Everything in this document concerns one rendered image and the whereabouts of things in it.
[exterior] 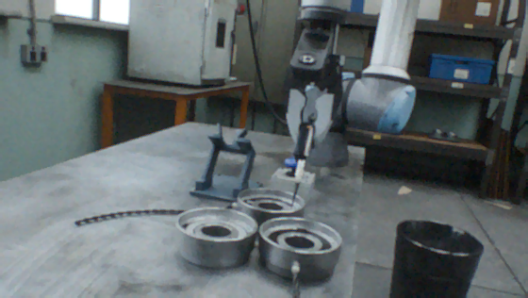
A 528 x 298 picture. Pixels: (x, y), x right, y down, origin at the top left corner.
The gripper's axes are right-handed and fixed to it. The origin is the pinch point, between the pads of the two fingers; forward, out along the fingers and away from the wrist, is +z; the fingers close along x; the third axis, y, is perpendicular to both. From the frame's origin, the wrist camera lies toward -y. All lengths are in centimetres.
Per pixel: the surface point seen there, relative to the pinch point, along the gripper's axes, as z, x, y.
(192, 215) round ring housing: 9.7, 11.4, -16.4
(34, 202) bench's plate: 13.0, 37.8, -17.6
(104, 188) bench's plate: 13.0, 33.4, -6.2
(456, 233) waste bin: 53, -49, 118
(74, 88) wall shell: 19, 170, 146
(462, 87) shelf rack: -3, -73, 332
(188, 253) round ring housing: 11.4, 8.4, -23.6
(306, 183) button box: 8.7, -0.3, 5.0
